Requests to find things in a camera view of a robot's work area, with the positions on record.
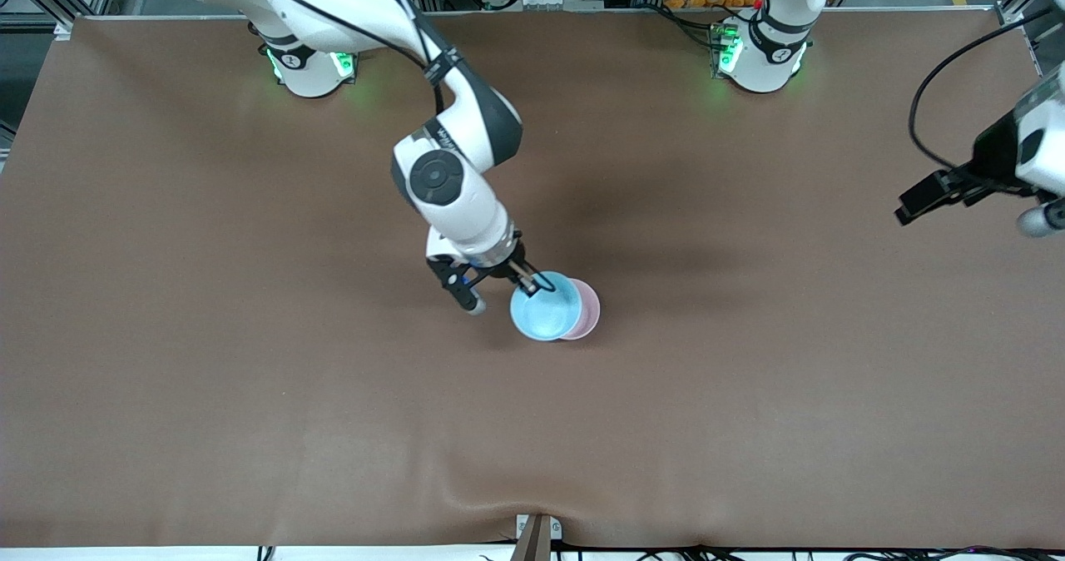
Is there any light blue bowl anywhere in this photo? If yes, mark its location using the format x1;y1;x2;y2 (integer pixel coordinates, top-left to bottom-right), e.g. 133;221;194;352
509;271;584;343

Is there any light pink bowl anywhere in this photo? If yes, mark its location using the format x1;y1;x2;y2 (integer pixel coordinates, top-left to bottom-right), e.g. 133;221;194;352
559;277;602;342

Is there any brown table cloth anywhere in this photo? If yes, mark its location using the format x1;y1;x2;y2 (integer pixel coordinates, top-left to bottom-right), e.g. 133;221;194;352
0;7;1065;550

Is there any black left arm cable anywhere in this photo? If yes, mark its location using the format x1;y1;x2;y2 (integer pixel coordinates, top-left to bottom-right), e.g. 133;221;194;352
908;7;1049;171

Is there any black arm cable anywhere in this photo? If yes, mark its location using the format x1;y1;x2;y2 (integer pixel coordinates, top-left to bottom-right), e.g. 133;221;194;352
237;0;463;117
908;7;1049;171

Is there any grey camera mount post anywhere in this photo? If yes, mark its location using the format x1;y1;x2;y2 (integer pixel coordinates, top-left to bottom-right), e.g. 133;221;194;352
514;513;563;561

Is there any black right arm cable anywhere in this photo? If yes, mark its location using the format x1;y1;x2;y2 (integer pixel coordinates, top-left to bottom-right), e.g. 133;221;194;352
237;0;463;117

